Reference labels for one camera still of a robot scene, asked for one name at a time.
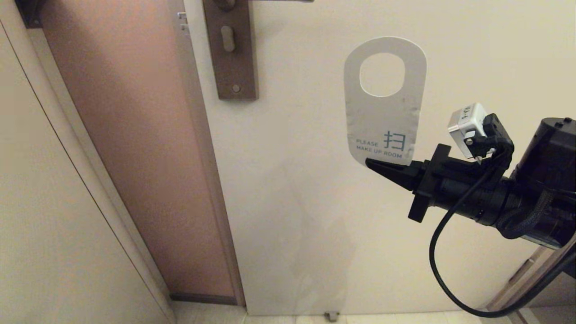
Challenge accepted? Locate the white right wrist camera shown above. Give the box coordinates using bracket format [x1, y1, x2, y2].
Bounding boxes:
[447, 102, 491, 159]

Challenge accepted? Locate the black right camera cable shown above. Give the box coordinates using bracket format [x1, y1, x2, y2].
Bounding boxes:
[428, 155, 576, 318]

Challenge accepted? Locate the white and blue door hanger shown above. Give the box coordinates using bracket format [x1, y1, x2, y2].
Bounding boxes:
[344, 36, 428, 167]

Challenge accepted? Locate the beige door jamb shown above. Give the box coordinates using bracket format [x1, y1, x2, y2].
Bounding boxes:
[0, 0, 177, 324]

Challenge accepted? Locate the white room door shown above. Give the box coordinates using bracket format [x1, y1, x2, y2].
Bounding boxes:
[167, 0, 576, 316]

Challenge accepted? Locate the brown handle backplate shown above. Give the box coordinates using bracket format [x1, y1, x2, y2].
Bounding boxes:
[202, 0, 260, 101]

